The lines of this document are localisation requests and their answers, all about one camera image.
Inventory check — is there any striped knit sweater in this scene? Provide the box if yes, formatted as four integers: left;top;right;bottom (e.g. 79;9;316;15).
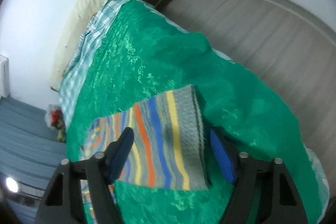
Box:
81;85;211;223

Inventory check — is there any pile of clothes on bed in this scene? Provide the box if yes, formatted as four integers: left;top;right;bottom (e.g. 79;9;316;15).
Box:
45;104;66;143

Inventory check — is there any blue grey curtain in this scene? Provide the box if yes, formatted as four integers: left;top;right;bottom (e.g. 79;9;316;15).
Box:
1;97;66;223

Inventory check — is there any green bed blanket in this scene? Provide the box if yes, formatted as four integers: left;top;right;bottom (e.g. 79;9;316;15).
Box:
67;0;329;223

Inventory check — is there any checked teal bed sheet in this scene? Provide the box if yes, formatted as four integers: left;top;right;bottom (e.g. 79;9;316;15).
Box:
59;0;130;127

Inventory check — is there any cream headboard cushion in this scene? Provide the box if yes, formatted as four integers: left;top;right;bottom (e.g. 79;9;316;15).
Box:
49;0;105;92

